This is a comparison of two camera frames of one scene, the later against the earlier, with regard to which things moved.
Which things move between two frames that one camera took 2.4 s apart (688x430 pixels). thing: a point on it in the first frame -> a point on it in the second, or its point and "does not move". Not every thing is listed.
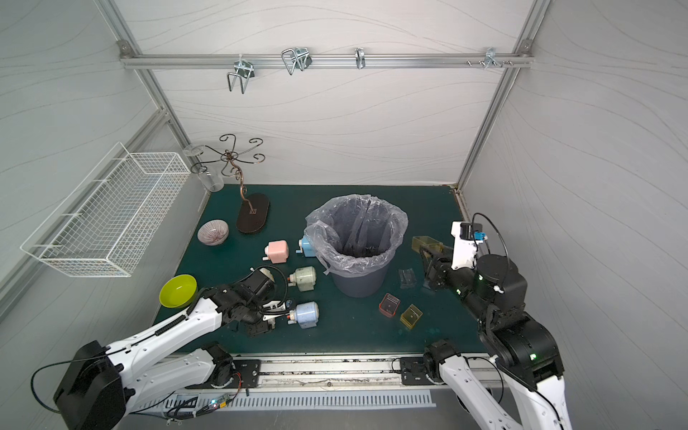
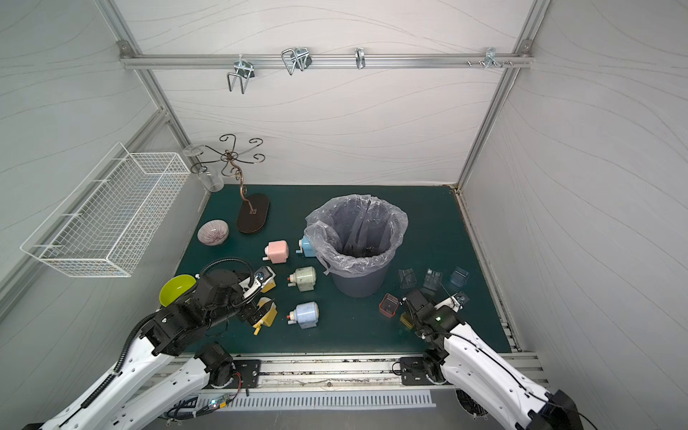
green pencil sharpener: [304, 278] does not move
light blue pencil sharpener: [305, 313] does not move
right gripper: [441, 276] -> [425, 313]
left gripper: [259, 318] -> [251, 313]
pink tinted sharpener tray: [389, 305] does not move
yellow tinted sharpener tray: [410, 316] does not move
